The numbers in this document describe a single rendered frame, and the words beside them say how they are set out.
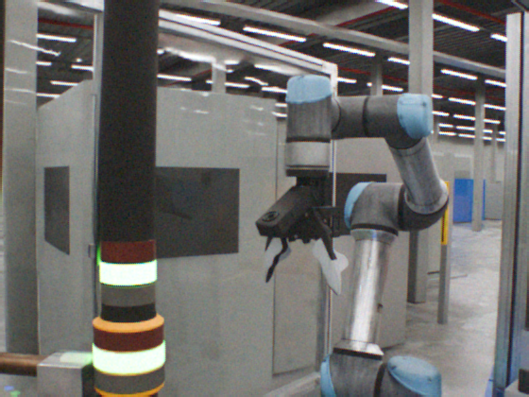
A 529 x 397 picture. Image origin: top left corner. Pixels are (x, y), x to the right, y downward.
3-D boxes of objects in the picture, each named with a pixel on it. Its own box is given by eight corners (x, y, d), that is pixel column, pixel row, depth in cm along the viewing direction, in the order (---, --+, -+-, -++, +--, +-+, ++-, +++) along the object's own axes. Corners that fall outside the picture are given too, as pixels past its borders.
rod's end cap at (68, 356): (54, 357, 31) (84, 360, 31) (69, 347, 33) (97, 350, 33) (55, 388, 31) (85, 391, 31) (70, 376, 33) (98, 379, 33)
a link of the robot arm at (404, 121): (455, 241, 122) (422, 131, 82) (410, 238, 127) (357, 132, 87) (459, 197, 126) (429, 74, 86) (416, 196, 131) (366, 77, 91)
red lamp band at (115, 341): (80, 349, 30) (80, 329, 30) (109, 328, 34) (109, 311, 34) (151, 354, 29) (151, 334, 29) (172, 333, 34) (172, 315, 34)
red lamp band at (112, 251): (91, 261, 30) (90, 241, 30) (112, 253, 33) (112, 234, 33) (145, 264, 30) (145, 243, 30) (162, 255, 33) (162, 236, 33)
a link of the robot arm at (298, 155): (314, 141, 82) (273, 143, 87) (313, 170, 82) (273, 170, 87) (339, 144, 87) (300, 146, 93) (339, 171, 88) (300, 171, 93)
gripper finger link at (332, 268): (366, 281, 84) (339, 233, 88) (347, 286, 80) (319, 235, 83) (352, 290, 86) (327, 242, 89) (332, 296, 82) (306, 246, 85)
